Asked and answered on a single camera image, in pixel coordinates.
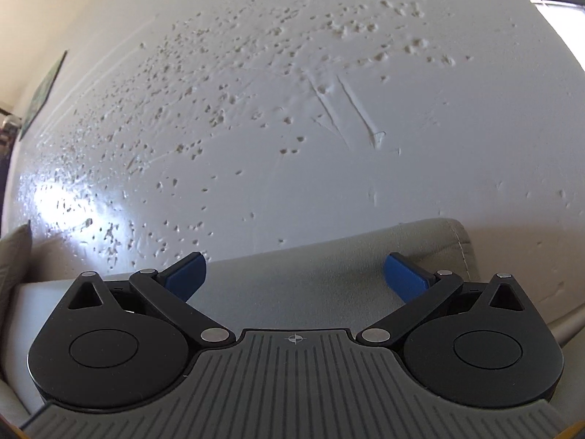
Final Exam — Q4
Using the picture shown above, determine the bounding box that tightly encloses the rear grey throw pillow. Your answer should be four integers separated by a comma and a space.
1, 223, 33, 304

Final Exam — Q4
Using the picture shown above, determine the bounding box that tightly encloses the framed wall picture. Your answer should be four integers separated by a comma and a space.
19, 50, 67, 140

